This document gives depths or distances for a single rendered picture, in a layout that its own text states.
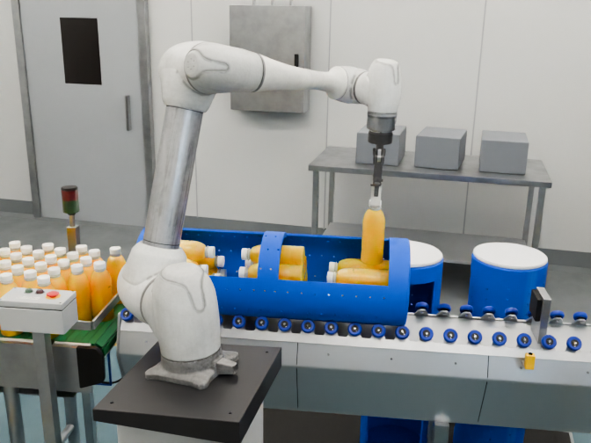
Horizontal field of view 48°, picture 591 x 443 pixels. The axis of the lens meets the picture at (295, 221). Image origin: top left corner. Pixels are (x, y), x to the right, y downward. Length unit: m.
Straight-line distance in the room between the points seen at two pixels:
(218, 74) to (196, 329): 0.62
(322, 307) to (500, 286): 0.81
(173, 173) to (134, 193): 4.39
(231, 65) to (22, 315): 1.00
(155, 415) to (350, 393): 0.85
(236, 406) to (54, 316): 0.73
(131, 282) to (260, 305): 0.48
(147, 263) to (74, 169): 4.65
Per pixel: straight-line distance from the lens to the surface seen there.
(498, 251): 2.75
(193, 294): 1.65
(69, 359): 2.31
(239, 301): 2.14
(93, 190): 6.38
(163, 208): 1.81
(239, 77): 1.69
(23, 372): 2.40
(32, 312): 2.14
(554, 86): 5.40
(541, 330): 2.29
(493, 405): 2.34
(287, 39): 5.29
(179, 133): 1.80
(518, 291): 2.65
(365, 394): 2.29
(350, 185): 5.58
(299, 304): 2.11
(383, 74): 2.01
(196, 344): 1.69
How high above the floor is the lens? 1.94
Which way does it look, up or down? 18 degrees down
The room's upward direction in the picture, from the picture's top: 1 degrees clockwise
